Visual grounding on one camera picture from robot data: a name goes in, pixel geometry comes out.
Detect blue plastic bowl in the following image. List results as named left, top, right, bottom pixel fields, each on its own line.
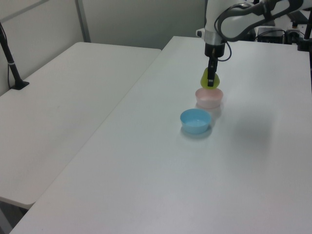
left=179, top=108, right=212, bottom=135

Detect black electronics box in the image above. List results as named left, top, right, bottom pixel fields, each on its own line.
left=254, top=26, right=286, bottom=45

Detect white side table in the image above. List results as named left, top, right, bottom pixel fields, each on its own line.
left=0, top=41, right=163, bottom=210

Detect grey partition post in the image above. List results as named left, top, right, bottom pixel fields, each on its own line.
left=75, top=0, right=92, bottom=43

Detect green pear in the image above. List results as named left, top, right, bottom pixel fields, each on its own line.
left=200, top=68, right=221, bottom=90

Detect small black camera device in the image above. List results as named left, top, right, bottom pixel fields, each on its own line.
left=286, top=21, right=303, bottom=45

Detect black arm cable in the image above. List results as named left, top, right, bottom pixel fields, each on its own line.
left=214, top=4, right=273, bottom=62

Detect black stand with clamp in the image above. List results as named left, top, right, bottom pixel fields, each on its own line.
left=296, top=13, right=312, bottom=52

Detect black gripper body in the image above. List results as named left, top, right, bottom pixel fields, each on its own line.
left=204, top=43, right=226, bottom=60

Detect pink plastic bowl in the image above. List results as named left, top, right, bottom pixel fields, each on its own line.
left=195, top=87, right=223, bottom=109

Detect black clamped camera pole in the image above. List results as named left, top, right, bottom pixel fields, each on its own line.
left=0, top=21, right=30, bottom=91

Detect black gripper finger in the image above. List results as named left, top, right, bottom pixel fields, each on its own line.
left=207, top=58, right=219, bottom=88

